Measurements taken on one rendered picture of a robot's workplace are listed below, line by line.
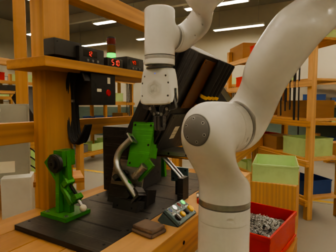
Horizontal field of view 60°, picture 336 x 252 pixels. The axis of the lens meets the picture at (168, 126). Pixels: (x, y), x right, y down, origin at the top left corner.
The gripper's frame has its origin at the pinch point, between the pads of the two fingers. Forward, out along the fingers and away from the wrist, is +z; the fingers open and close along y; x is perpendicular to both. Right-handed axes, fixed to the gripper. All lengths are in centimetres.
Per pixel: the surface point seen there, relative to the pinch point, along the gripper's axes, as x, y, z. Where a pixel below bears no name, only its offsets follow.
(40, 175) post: 13, -71, 27
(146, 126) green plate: 40, -32, 5
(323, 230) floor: 278, 36, 130
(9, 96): 414, -745, -26
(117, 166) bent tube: 32, -42, 23
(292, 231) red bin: 52, 30, 45
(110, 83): 42, -55, -16
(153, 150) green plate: 42, -29, 16
